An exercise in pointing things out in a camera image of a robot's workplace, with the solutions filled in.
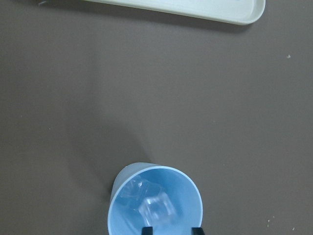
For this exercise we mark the light blue plastic cup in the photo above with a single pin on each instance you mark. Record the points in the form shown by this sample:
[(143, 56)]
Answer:
[(150, 196)]

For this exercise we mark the ice cube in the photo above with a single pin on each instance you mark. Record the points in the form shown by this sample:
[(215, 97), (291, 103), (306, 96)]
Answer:
[(157, 210)]

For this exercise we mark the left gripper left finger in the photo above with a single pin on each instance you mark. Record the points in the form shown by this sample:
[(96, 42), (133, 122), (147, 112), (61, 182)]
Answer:
[(147, 231)]

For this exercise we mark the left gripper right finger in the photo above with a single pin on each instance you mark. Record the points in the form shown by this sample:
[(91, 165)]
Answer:
[(197, 231)]

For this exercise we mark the cream rabbit tray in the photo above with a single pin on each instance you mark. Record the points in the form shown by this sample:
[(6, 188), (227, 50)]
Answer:
[(238, 12)]

